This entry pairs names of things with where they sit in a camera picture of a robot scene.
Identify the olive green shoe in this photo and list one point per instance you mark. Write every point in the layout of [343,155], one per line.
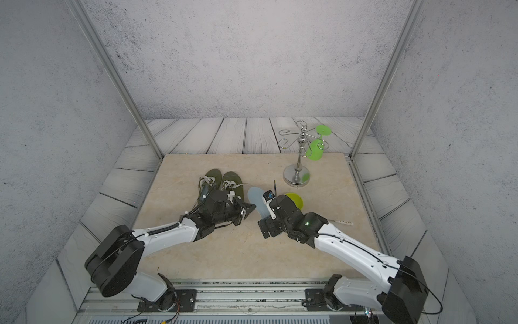
[233,182]
[209,182]

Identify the metal spoon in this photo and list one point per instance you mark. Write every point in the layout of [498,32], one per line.
[348,223]

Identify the aluminium frame post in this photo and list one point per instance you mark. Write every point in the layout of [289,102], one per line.
[416,9]
[77,9]

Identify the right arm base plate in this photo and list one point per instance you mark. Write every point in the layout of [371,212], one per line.
[315,301]

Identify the green plastic wine glass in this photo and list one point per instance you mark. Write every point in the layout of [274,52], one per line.
[318,145]

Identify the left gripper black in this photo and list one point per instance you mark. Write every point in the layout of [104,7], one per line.
[248,208]

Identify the chrome cup holder stand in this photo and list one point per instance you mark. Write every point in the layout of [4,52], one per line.
[297,175]

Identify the lime green bowl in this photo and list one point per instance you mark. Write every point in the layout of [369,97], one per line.
[297,199]

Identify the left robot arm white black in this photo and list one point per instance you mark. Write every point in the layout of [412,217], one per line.
[113,266]

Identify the left aluminium frame post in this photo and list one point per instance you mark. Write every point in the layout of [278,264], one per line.
[77,9]

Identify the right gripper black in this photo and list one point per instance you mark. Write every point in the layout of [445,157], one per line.
[272,230]

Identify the grey-blue insole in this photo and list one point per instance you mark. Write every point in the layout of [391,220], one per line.
[255,197]

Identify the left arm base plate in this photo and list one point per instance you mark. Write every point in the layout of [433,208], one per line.
[186,300]

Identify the right aluminium frame post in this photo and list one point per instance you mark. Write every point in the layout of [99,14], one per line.
[416,9]

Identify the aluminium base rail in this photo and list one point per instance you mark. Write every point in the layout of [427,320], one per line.
[227,301]

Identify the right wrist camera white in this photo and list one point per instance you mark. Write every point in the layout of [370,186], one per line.
[267,198]

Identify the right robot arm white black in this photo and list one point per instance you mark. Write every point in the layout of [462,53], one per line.
[397,287]

